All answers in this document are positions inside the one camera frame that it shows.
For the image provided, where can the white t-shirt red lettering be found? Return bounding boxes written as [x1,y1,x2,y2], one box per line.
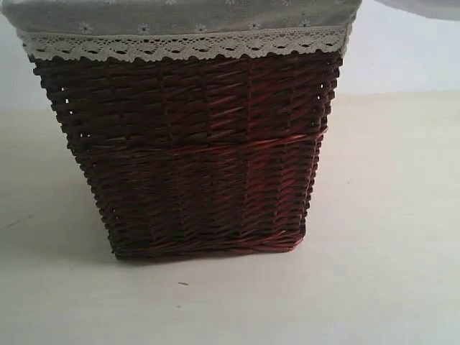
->
[377,0,459,20]

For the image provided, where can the dark red wicker basket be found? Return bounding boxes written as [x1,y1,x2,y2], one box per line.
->
[31,51,343,260]

